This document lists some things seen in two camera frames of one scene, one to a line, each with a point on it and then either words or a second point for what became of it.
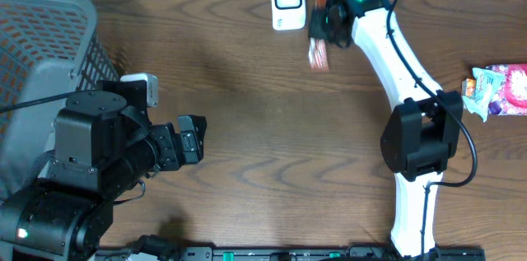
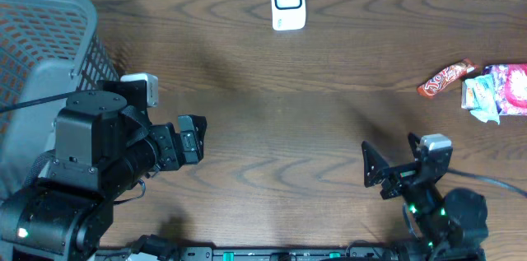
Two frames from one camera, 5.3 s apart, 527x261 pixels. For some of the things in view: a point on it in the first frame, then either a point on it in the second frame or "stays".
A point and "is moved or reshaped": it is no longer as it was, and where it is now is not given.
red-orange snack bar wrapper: [317, 52] → [448, 75]
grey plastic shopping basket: [50, 44] stays
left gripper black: [170, 146] stays
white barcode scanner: [288, 2] stays
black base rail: [287, 254] stays
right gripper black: [316, 30] → [399, 174]
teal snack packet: [487, 81] is moved or reshaped
